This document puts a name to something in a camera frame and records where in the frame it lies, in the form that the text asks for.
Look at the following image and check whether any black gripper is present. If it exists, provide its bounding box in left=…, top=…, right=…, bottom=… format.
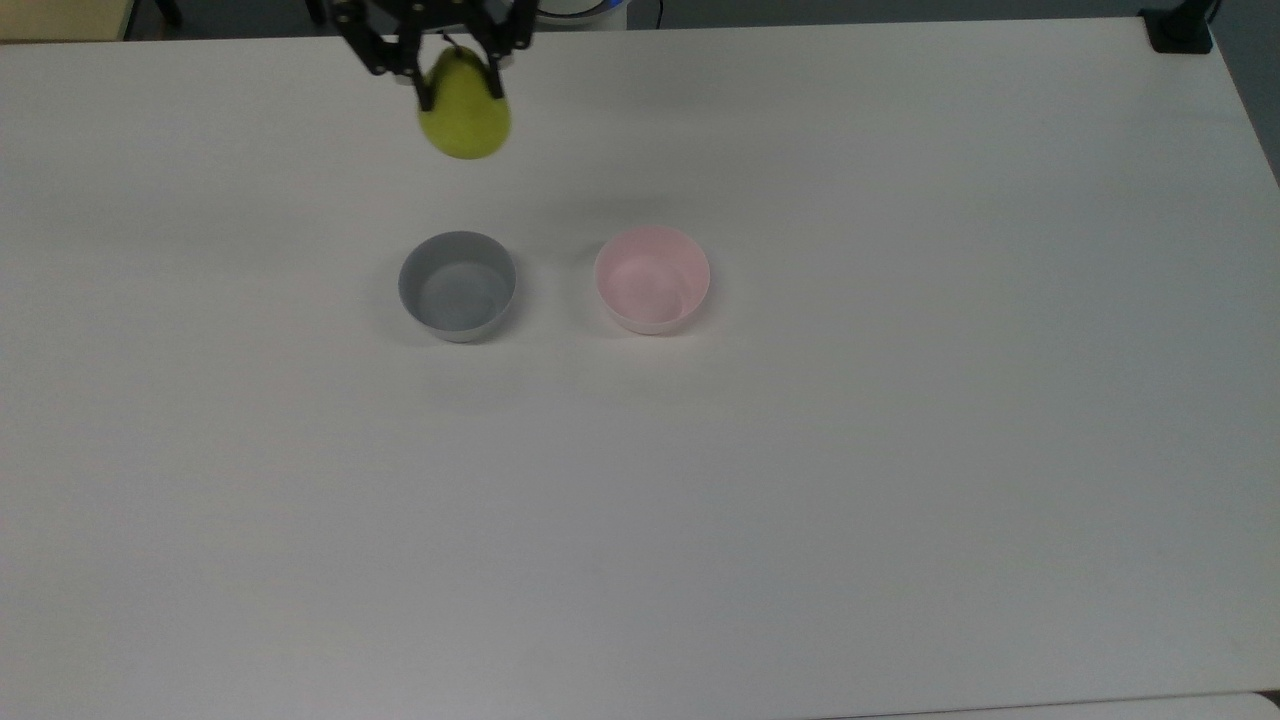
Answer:
left=332, top=0, right=538, bottom=113

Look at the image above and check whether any green pear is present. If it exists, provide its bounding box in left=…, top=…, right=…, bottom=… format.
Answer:
left=417, top=47, right=512, bottom=161

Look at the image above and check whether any grey bowl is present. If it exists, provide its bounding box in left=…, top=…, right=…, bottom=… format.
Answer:
left=398, top=231, right=518, bottom=344

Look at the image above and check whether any pink bowl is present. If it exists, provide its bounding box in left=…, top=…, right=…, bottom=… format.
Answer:
left=594, top=226, right=712, bottom=336

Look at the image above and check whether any yellow wooden table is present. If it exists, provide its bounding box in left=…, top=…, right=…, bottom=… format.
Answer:
left=0, top=0, right=138, bottom=43

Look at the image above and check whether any black corner table clamp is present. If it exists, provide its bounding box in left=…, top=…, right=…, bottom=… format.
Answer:
left=1139, top=0, right=1218, bottom=55

